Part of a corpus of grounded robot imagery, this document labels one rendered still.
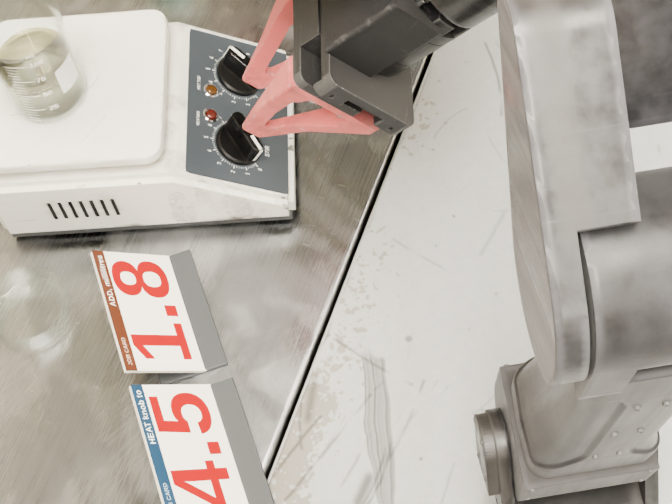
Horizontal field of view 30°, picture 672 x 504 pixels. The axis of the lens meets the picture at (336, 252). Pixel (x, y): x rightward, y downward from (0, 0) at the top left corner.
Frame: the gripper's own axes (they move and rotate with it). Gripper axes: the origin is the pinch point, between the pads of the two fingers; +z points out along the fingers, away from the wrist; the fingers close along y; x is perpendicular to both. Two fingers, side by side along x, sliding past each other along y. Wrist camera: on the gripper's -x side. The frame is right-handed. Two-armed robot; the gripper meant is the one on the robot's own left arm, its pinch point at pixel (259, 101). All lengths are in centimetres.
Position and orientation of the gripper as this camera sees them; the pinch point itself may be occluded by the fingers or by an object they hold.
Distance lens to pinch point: 75.3
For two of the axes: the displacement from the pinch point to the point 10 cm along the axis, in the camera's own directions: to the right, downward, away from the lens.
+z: -7.0, 3.6, 6.2
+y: 0.3, 8.8, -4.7
